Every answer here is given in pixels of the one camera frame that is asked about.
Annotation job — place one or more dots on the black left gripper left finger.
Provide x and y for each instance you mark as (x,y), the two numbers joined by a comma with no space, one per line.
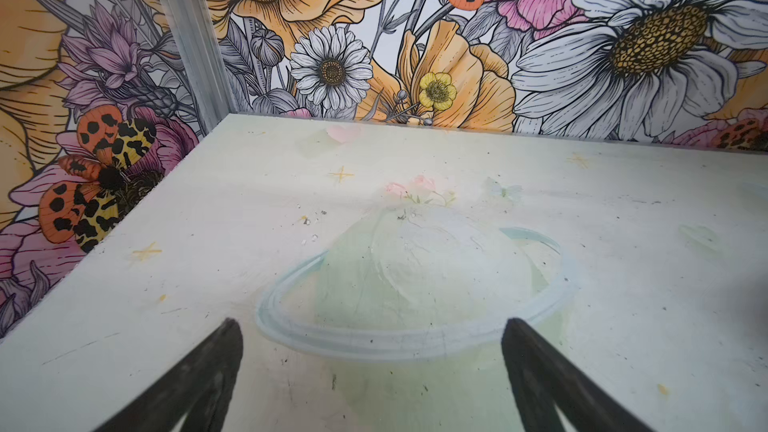
(194,395)

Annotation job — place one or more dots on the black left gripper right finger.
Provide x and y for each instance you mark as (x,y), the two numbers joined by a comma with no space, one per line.
(546,385)

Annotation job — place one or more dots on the aluminium corner post left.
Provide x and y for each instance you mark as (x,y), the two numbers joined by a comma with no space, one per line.
(192,29)

